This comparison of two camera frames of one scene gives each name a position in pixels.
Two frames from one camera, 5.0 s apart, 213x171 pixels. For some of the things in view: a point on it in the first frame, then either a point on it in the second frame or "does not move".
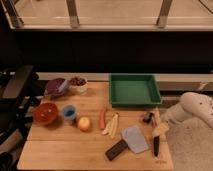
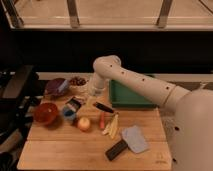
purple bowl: (56, 87) does not move
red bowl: (45, 113) does not move
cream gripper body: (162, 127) to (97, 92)
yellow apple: (83, 123) does not move
